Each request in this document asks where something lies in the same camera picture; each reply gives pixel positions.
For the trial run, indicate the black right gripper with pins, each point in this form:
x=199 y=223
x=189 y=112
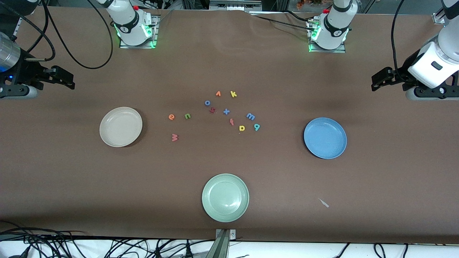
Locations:
x=25 y=71

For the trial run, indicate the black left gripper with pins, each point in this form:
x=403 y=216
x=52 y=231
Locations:
x=402 y=73

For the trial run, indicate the pink foam letter w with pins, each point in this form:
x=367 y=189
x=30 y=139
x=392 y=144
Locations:
x=174 y=137

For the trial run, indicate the teal foam letter g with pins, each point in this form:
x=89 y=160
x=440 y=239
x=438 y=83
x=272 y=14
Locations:
x=258 y=127

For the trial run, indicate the blue foam letter m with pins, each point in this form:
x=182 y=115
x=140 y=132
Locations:
x=250 y=116

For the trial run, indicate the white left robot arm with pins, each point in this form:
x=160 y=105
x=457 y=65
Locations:
x=337 y=21

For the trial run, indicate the beige brown plate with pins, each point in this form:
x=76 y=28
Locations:
x=121 y=127

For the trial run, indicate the blue plate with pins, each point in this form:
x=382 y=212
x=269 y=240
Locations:
x=325 y=138

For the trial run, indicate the orange background object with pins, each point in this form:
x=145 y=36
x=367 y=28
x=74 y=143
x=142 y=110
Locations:
x=308 y=3

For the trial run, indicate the small white paper scrap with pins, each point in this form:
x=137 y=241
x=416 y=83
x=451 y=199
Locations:
x=323 y=202

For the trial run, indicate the blue foam letter x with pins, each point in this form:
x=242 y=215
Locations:
x=226 y=111

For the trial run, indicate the grey metal box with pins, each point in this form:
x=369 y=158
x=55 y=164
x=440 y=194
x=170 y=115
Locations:
x=235 y=5

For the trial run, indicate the pale green plate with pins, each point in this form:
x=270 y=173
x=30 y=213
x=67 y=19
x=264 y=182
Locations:
x=225 y=197

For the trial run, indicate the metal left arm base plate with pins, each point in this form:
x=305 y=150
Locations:
x=328 y=51

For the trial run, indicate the aluminium frame profile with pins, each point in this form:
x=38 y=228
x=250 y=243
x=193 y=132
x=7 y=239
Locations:
x=439 y=17

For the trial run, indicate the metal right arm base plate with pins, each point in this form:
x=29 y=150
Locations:
x=155 y=36

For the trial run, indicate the grey metal camera bracket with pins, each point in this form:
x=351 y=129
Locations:
x=222 y=245

